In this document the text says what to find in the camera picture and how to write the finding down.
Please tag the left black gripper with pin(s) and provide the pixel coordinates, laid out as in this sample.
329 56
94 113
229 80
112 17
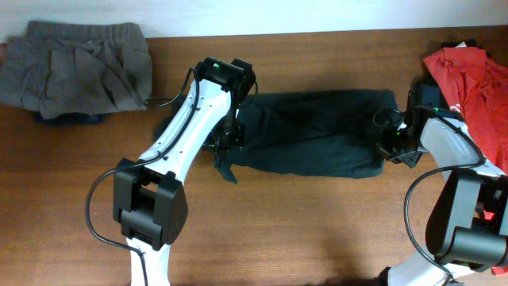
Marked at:
237 139

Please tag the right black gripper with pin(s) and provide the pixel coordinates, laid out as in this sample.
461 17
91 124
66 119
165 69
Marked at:
409 160

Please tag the black Nike t-shirt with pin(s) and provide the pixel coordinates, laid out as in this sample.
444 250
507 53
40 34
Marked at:
314 133

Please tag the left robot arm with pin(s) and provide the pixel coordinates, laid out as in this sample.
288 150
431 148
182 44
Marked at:
149 200

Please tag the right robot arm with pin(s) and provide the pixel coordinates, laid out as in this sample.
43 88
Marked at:
467 229

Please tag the black logo t-shirt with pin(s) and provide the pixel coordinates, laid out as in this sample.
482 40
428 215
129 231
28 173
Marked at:
430 79

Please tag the red mesh shirt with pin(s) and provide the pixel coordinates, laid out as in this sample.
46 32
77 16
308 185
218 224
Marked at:
485 114

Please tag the folded dark navy garment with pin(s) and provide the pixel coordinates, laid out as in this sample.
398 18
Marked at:
75 119

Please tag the folded grey shorts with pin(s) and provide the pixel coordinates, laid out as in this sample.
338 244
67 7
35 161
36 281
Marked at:
58 68

